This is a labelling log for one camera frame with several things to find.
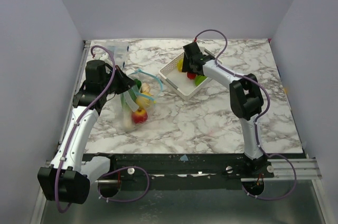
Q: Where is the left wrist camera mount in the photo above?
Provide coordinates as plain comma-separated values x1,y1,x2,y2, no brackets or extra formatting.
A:
95,52,113,67

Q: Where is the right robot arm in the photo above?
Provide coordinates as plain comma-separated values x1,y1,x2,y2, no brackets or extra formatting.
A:
182,42,267,178

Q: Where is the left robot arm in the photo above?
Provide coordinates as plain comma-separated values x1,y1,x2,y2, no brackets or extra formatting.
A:
37,60,135,204

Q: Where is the green toy starfruit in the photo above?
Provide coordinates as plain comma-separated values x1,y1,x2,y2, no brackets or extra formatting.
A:
194,75,206,87

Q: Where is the clear plastic parts box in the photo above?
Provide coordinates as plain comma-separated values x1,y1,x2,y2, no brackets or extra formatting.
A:
106,41,129,64

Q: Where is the yellow toy banana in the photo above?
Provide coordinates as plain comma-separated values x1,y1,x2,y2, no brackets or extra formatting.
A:
140,92,152,97

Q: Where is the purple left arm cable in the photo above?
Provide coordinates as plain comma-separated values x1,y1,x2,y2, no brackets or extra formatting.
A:
55,45,151,213

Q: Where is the beige toy mushroom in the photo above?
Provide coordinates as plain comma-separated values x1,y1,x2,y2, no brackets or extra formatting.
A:
140,82,151,93

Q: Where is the red toy apple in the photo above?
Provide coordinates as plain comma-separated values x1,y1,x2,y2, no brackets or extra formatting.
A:
132,108,148,124

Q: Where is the white perforated plastic basket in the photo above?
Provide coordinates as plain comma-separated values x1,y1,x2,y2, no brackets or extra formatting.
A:
158,51,212,101

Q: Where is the yellow toy lemon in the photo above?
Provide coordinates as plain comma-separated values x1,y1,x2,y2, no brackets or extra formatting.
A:
135,96,152,109

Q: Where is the small red toy tomato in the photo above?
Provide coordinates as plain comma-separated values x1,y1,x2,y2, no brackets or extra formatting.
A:
186,72,196,80

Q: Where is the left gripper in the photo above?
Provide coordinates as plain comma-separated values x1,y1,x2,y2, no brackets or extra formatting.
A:
101,64,137,95

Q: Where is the clear zip top bag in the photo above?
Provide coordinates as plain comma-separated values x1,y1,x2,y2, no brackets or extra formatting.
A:
120,69,163,132

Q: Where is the black metal base rail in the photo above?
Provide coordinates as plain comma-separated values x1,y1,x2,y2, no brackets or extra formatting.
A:
98,153,274,194

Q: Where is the green toy leek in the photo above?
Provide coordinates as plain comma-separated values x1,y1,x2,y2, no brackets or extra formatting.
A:
120,79,140,132

